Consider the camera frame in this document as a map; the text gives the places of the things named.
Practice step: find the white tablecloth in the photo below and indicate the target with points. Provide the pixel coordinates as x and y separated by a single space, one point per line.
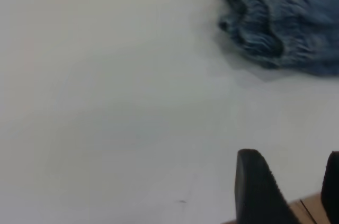
106 102

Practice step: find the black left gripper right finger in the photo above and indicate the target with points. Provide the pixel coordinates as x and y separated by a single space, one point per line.
332 189

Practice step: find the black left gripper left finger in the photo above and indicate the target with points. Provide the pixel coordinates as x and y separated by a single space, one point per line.
257 195

